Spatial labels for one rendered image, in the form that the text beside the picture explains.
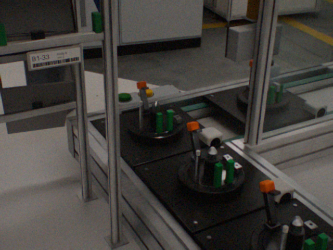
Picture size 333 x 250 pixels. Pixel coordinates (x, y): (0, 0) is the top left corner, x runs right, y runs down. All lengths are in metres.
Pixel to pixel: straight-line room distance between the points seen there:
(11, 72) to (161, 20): 2.73
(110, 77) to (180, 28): 3.74
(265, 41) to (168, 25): 3.46
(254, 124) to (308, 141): 0.21
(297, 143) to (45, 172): 0.64
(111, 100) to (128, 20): 3.53
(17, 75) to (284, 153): 1.03
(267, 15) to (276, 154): 0.37
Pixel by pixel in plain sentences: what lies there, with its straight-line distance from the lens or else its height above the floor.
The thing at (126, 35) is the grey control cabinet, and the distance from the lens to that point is 4.42.
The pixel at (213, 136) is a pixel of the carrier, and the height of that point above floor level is 0.99.
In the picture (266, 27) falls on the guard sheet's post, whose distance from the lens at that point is 1.08.
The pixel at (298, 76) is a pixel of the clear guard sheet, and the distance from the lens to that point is 1.22.
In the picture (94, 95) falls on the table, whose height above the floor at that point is 0.86.
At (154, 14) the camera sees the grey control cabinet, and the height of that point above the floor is 0.36.
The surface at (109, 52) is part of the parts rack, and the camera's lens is 0.83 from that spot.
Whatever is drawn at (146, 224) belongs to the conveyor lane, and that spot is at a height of 0.94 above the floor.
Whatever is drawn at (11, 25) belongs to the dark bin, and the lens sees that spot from 0.84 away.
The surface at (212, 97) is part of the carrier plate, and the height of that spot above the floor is 0.97.
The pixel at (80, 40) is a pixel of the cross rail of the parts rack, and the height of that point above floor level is 1.30.
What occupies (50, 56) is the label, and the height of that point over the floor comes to 1.28.
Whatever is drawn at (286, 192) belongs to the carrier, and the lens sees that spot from 1.01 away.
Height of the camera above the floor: 1.56
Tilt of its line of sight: 28 degrees down
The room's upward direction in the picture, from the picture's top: 1 degrees clockwise
